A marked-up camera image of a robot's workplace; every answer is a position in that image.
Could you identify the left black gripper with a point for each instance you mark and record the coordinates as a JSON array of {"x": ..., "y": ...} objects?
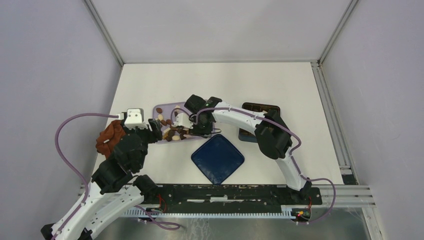
[{"x": 156, "y": 134}]

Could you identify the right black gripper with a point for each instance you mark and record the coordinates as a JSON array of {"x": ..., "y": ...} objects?
[{"x": 195, "y": 131}]

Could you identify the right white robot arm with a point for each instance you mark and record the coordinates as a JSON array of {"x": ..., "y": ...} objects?
[{"x": 273, "y": 137}]

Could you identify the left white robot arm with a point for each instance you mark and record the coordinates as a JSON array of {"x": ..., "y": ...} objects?
[{"x": 113, "y": 189}]

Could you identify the purple chocolate tray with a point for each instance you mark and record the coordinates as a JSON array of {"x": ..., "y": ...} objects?
[{"x": 169, "y": 111}]

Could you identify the blue tin chocolate box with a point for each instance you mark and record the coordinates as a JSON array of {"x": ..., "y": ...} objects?
[{"x": 246, "y": 136}]

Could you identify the blue tin lid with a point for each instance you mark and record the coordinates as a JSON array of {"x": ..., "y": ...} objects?
[{"x": 217, "y": 159}]

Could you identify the brown crumpled cloth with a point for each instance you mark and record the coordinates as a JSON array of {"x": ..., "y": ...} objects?
[{"x": 109, "y": 137}]

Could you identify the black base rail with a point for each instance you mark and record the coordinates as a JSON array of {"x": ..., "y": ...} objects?
[{"x": 229, "y": 199}]

